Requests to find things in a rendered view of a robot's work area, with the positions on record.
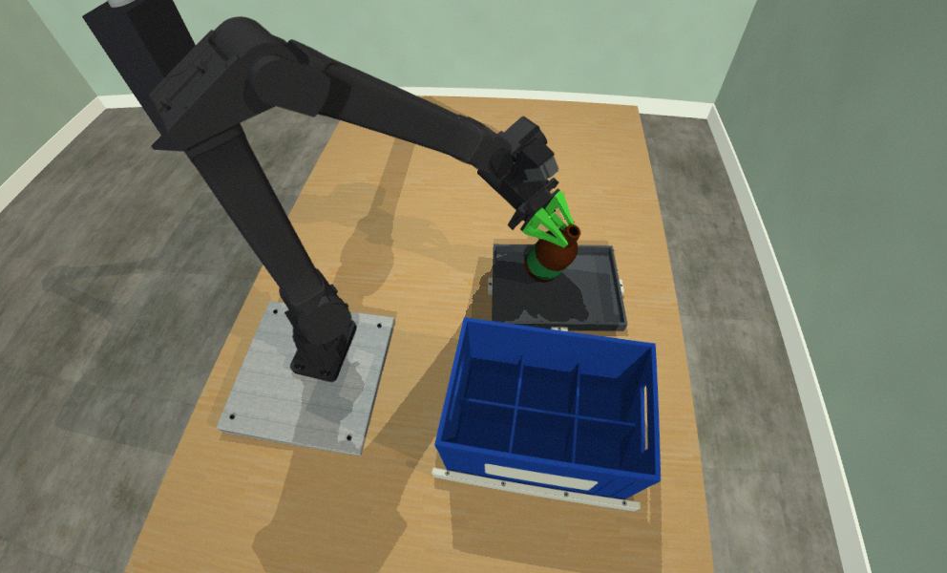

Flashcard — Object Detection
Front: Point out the blue divided crate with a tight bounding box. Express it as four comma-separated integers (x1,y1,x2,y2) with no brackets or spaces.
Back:
434,317,661,499

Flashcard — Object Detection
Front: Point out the brown bottle with green label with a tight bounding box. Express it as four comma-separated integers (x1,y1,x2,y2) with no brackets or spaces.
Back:
524,224,580,283

